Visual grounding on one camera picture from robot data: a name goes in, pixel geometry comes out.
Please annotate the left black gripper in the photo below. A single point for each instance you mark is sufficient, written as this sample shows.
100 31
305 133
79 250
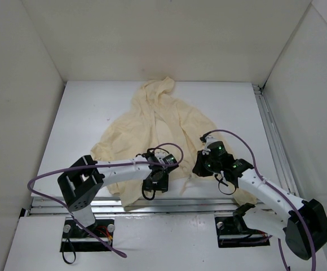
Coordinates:
155 184

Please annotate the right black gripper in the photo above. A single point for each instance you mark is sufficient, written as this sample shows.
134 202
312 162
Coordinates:
201 167

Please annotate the cream yellow hooded jacket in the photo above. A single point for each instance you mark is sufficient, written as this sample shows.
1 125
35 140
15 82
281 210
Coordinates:
155 117

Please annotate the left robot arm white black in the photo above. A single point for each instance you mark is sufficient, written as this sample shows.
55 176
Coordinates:
86 177

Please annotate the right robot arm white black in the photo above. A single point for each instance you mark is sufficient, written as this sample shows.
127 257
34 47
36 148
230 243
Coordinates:
302 224

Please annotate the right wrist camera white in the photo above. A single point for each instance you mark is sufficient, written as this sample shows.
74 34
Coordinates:
207 140

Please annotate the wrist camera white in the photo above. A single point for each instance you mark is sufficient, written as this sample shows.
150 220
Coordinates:
154 156
207 140

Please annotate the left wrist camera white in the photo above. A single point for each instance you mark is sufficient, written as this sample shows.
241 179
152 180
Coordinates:
154 156

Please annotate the aluminium side rail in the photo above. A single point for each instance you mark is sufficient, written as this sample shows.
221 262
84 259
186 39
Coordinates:
280 159

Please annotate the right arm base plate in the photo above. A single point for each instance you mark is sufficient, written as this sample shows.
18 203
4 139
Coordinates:
232 232

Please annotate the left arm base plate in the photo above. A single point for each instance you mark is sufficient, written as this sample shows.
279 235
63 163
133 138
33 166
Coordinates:
73 237

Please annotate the aluminium front rail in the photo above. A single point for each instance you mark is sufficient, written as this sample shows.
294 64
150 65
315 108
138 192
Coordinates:
40 207

